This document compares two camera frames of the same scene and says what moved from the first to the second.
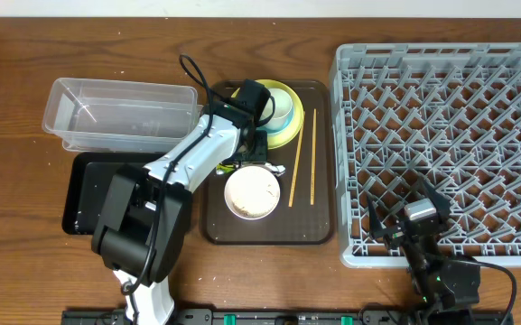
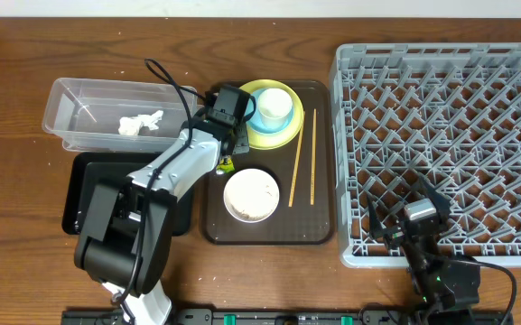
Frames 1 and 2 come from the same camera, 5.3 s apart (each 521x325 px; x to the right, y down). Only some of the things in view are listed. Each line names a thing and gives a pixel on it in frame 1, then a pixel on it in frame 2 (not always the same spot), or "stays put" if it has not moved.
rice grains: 252,192 stays put
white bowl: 252,192 stays put
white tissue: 278,170 -> 132,125
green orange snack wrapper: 222,169 stays put
